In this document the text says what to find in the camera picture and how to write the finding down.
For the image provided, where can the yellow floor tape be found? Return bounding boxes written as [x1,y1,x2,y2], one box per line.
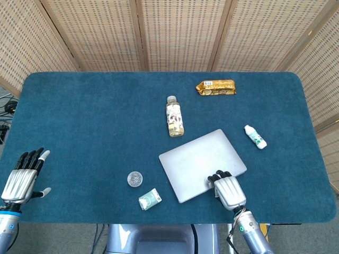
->
[260,223,271,243]

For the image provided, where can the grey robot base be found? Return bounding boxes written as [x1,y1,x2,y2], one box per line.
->
[105,223,221,254]

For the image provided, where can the clear round paper clip container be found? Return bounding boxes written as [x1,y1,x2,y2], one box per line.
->
[127,171,144,188]

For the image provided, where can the black arm cable with plug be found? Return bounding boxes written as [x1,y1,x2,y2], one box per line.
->
[226,223,239,254]

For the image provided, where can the blue cable under table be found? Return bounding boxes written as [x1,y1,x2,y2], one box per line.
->
[91,224,107,254]

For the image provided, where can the silver grey laptop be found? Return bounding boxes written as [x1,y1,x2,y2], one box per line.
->
[158,129,248,204]

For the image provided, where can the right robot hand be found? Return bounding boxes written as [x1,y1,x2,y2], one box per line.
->
[207,170,247,210]

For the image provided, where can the small white bottle green label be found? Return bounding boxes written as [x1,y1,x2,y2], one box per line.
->
[244,124,267,150]

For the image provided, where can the bamboo folding screen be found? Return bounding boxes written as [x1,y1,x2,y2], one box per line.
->
[0,0,339,194]

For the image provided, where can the gold snack package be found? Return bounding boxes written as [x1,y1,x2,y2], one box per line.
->
[195,79,236,97]

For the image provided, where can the green white tissue pack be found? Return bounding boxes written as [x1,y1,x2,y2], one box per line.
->
[138,188,163,211]

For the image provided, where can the blue table mat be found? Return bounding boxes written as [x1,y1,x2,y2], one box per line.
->
[0,71,337,225]

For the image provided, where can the black floor cables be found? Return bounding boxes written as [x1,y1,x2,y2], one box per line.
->
[0,95,20,145]

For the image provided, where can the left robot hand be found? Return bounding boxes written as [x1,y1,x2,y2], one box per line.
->
[1,147,52,205]

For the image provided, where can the clear drink bottle printed label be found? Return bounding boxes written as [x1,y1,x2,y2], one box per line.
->
[166,95,185,138]

